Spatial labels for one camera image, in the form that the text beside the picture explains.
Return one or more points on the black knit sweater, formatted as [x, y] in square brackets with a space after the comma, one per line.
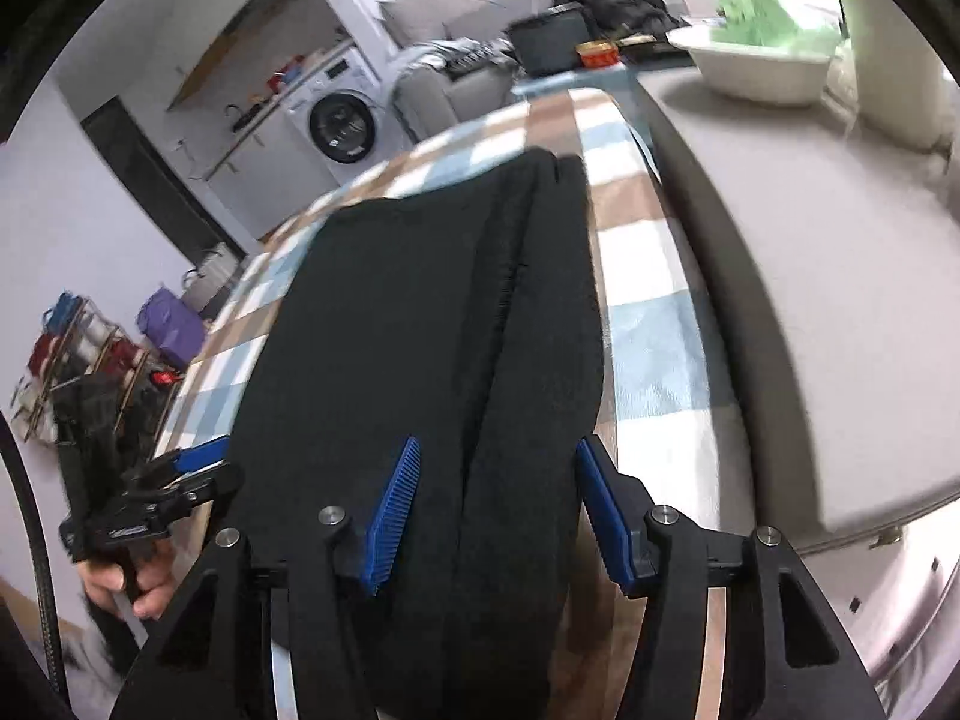
[420, 315]

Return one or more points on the white kitchen cabinets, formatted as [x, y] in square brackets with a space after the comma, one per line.
[255, 172]
[247, 22]

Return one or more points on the red tin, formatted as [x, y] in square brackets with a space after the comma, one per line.
[598, 54]

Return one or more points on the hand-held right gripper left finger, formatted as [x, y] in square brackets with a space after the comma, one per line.
[394, 517]

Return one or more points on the grey woven basket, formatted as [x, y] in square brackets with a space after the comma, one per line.
[210, 277]

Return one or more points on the grey sofa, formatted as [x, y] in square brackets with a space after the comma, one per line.
[435, 97]

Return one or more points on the dark door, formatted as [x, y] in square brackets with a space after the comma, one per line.
[150, 172]

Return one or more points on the white washing machine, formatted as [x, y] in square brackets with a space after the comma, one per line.
[345, 124]

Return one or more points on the white basin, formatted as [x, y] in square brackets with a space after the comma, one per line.
[757, 75]

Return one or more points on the person's left forearm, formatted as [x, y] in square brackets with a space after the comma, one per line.
[112, 637]

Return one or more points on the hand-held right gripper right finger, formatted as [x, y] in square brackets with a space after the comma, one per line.
[607, 510]

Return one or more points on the grey upholstered bench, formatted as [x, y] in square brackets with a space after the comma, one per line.
[825, 277]

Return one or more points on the glass side table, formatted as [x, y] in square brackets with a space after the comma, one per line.
[585, 80]

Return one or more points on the white cylindrical bin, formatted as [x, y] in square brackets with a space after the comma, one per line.
[892, 52]

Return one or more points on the checkered blanket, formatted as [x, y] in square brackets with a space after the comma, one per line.
[652, 360]

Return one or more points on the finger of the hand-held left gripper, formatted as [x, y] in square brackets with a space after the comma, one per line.
[210, 484]
[199, 454]

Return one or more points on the white lower kitchen cabinets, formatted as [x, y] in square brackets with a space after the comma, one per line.
[255, 172]

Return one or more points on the black tray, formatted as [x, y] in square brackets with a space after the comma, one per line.
[652, 51]

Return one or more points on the black white checked pillow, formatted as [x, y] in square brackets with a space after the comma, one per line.
[476, 58]

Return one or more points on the white upper kitchen cabinets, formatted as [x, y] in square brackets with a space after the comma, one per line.
[247, 22]

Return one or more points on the light blue cloth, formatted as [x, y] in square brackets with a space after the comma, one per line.
[424, 56]

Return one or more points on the purple bag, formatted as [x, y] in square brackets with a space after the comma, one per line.
[172, 326]

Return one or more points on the dark rice cooker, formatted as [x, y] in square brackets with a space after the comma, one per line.
[551, 41]

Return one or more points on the wooden shoe rack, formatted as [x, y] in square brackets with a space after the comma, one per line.
[97, 352]

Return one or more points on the person's left hand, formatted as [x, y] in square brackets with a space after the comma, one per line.
[101, 577]

